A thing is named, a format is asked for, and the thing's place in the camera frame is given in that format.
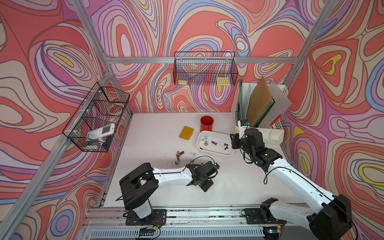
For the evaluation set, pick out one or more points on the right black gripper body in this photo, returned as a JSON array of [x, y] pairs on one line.
[[237, 143]]

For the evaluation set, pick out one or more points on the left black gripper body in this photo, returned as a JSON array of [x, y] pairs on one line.
[[206, 183]]

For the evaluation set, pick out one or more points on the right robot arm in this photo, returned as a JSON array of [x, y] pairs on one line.
[[327, 216]]

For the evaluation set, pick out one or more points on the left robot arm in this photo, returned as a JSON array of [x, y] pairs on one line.
[[138, 185]]

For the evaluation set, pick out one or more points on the white plastic storage box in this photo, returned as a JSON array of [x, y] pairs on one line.
[[213, 149]]

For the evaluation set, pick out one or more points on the red metal bucket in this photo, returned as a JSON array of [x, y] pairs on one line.
[[206, 123]]

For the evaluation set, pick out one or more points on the white desk file organizer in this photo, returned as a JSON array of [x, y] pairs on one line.
[[272, 135]]

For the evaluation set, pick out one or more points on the yellow wallet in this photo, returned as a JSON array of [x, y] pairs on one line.
[[186, 133]]

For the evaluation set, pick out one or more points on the brown cardboard folder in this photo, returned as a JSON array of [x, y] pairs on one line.
[[260, 103]]

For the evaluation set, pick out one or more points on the grey folder sheet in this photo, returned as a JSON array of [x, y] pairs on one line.
[[281, 105]]

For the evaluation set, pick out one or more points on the white remote control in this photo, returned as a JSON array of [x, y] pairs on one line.
[[101, 132]]

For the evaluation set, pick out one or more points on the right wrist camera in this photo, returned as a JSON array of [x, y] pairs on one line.
[[243, 123]]

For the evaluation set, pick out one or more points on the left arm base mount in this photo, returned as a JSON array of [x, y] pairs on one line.
[[157, 218]]

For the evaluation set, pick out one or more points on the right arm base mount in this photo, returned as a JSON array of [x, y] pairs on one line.
[[257, 216]]

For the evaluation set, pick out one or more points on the black wire basket back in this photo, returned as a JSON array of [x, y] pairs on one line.
[[198, 68]]

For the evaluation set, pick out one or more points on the black wire basket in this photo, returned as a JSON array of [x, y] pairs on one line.
[[102, 106], [198, 68]]

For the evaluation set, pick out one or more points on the black wire basket left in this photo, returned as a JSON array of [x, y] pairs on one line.
[[102, 106]]

